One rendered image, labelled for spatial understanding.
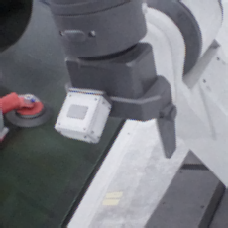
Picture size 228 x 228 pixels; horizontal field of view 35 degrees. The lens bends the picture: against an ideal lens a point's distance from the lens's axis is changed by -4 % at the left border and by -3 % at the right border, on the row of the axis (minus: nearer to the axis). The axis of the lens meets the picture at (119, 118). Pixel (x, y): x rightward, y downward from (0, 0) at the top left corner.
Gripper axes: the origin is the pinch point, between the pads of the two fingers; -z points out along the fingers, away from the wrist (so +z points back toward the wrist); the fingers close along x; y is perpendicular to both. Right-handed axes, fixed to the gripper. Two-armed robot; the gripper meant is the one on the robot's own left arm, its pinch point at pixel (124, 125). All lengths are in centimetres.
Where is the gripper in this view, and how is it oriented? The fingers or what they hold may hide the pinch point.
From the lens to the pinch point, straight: 43.3
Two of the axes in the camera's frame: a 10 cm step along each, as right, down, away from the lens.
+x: -8.5, -1.4, 5.0
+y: -4.8, 5.7, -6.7
